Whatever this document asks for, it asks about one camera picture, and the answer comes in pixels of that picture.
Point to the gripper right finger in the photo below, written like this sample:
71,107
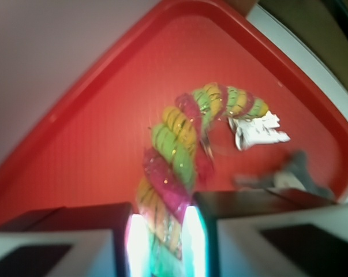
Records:
265,233

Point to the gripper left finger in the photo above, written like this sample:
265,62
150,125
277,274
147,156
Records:
92,240

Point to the grey plush mouse toy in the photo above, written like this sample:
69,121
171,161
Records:
293,174

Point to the red plastic tray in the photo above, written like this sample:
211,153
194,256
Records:
88,150

